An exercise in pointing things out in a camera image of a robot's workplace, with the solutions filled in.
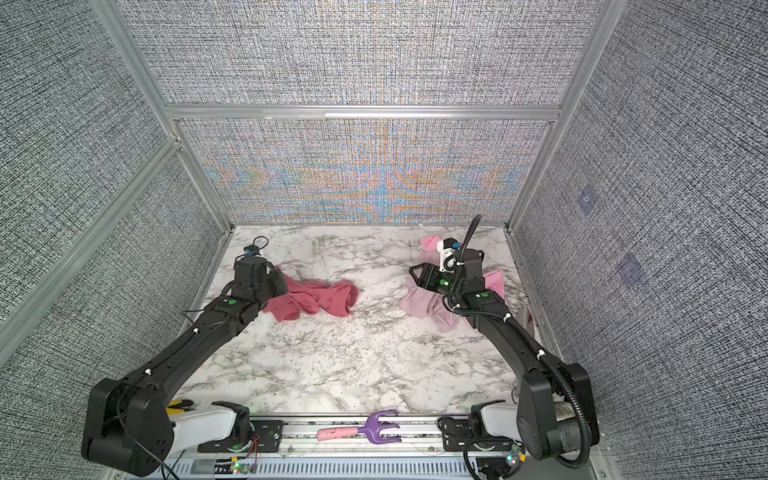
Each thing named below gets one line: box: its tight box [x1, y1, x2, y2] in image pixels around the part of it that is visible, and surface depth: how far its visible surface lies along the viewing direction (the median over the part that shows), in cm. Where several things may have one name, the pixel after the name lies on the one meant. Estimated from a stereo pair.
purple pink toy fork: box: [316, 410, 402, 444], surface depth 75 cm
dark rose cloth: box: [263, 266, 359, 322], surface depth 92 cm
